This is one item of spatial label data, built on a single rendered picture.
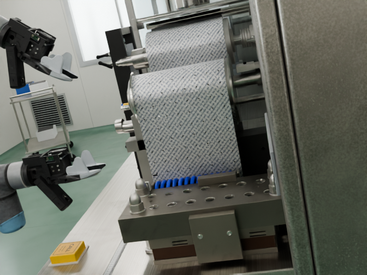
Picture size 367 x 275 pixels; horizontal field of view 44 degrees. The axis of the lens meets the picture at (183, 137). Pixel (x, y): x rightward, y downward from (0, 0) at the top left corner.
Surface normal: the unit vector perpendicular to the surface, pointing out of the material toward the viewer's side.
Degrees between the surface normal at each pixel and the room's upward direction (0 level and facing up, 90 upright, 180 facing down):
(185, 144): 90
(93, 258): 0
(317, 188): 90
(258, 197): 0
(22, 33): 90
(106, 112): 90
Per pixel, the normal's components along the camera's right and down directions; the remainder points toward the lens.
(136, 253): -0.20, -0.95
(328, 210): -0.14, 0.29
